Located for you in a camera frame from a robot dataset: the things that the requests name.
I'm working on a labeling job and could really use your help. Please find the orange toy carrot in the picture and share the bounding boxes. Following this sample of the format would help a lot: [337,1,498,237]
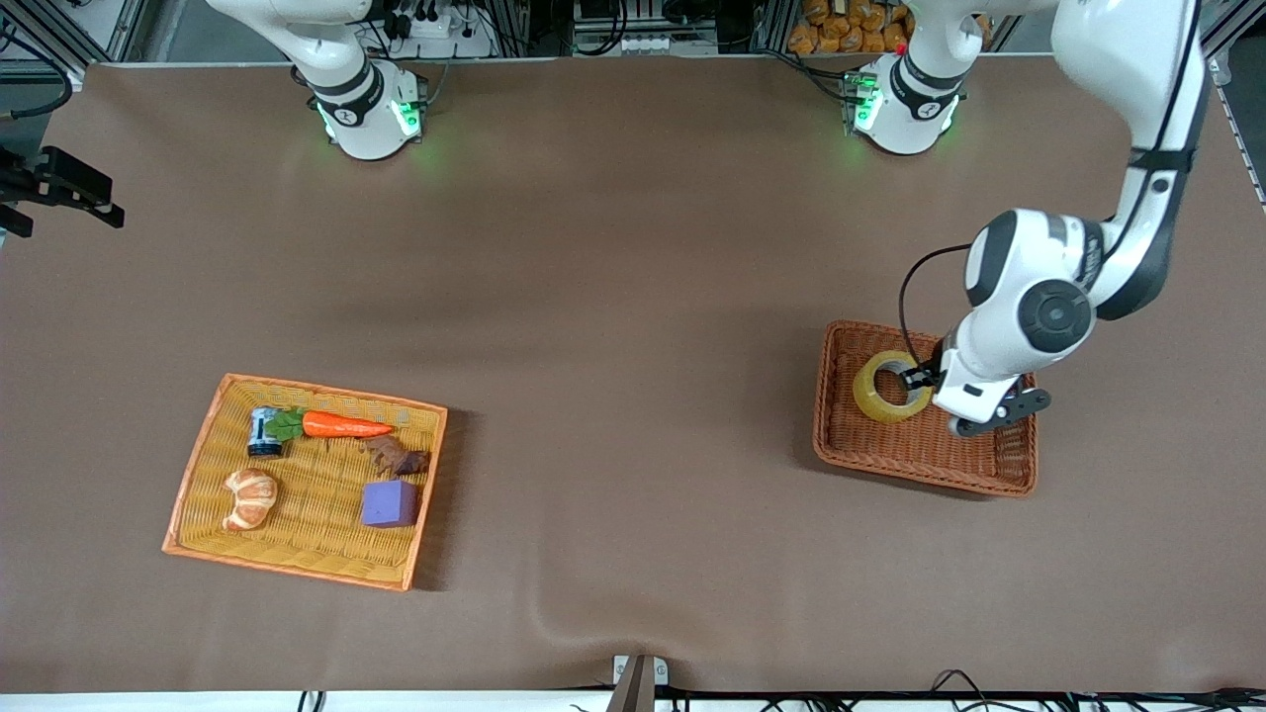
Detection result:
[265,406,397,442]

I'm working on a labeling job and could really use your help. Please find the small blue white can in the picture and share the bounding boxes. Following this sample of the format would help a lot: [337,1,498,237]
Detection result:
[247,406,286,459]

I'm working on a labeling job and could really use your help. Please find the metal table bracket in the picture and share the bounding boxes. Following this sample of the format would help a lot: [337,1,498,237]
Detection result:
[605,654,671,712]

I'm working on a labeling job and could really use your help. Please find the yellow orange-rimmed wicker tray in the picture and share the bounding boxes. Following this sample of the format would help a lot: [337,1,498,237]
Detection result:
[161,372,449,592]

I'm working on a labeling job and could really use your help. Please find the yellowish clear tape roll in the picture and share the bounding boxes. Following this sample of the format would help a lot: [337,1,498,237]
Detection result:
[853,350,936,425]

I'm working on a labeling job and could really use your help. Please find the toy croissant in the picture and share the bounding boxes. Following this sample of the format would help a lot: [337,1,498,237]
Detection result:
[222,469,280,533]

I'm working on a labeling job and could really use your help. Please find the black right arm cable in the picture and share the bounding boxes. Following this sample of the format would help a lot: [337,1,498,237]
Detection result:
[0,25,76,122]

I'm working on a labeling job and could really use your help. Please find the orange snack pile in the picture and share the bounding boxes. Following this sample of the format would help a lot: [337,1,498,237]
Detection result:
[788,0,916,56]

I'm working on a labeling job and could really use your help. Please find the brown wicker basket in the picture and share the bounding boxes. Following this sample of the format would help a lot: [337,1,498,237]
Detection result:
[812,319,1040,498]

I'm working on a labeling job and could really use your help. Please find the purple cube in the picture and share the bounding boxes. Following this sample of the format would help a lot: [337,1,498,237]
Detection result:
[360,479,420,529]

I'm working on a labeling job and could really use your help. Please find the white power strip with plugs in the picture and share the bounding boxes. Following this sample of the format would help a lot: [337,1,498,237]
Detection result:
[381,0,497,60]

